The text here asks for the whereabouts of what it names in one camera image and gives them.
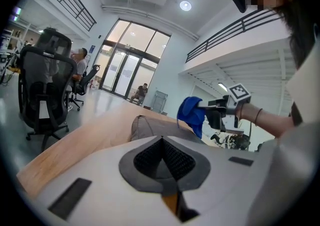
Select person's right forearm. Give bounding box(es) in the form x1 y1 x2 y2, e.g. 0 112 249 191
236 103 297 138

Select black mesh office chair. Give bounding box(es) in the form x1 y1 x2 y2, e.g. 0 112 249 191
17 46 78 152

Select white workbench row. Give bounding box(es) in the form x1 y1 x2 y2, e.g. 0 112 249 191
0 23 28 85

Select black head-worn camera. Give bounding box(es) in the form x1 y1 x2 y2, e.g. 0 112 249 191
230 0 249 14

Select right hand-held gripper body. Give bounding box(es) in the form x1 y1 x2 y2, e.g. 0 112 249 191
207 83 252 132

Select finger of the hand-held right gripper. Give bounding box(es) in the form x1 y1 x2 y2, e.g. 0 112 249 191
197 99 218 109

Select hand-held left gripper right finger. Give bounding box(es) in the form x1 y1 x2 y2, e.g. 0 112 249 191
163 136 266 226

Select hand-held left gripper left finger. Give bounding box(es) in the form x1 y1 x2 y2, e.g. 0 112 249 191
34 136 180 226

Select blue cloth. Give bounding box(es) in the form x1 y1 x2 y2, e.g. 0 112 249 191
176 96 206 139

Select grey backpack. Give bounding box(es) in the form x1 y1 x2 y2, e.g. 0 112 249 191
128 115 208 145

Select round ceiling light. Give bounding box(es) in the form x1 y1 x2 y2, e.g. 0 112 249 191
179 0 193 12

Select black wrist band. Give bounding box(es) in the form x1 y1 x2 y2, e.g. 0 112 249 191
254 108 264 127

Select grey metal cabinet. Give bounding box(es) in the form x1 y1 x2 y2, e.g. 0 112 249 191
152 90 169 115

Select glass entrance doors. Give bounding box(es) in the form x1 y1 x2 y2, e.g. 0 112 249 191
99 18 173 100

